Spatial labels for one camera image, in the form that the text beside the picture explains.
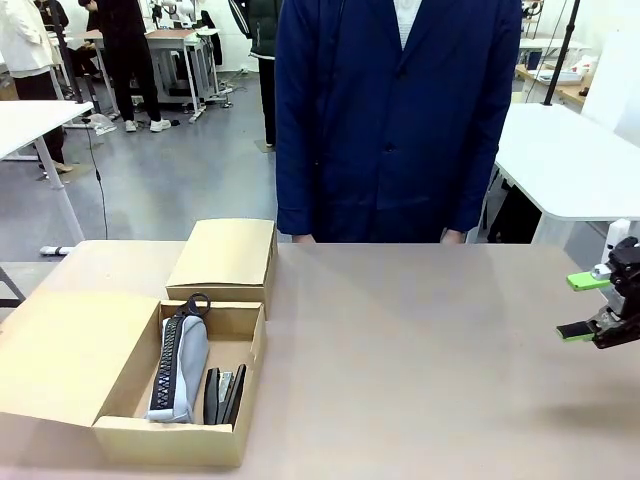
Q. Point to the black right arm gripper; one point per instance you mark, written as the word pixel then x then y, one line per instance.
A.
pixel 625 300

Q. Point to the black tripod pole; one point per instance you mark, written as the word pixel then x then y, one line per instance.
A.
pixel 562 55

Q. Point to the grey Campus pencil case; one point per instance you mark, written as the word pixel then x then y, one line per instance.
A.
pixel 192 360

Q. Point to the person's left hand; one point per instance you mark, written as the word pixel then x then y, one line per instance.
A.
pixel 452 236

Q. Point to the wooden background desk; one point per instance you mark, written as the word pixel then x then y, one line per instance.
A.
pixel 565 90

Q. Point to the white upright panel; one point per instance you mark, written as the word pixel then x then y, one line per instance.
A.
pixel 615 85

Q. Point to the person's right hand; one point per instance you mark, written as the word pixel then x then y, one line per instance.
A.
pixel 303 238

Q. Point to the grey background workbench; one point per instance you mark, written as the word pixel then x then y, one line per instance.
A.
pixel 170 35

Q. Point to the person's left forearm navy sleeve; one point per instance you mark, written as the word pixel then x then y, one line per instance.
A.
pixel 480 190

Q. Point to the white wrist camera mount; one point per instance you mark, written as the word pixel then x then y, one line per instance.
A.
pixel 617 235

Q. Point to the black stapler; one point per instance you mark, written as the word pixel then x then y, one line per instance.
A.
pixel 212 395

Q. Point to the cardboard box with pencil case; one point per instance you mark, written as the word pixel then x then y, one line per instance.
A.
pixel 75 350

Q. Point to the white desk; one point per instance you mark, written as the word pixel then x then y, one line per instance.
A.
pixel 560 160
pixel 30 120

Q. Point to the bystander in white jacket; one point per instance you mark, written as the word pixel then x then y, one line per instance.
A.
pixel 22 40

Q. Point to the white plastic bag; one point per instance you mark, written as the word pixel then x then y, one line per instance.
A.
pixel 102 124

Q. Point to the bystander in striped dark jacket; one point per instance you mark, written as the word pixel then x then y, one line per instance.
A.
pixel 260 30

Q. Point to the person in navy coat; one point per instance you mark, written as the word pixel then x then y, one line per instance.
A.
pixel 400 125

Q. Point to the person's right forearm navy sleeve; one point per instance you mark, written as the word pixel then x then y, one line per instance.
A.
pixel 297 190

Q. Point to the bystander in black clothes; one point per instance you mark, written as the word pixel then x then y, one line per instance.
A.
pixel 120 45

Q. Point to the cardboard box with marker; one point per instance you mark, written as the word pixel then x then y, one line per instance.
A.
pixel 225 255

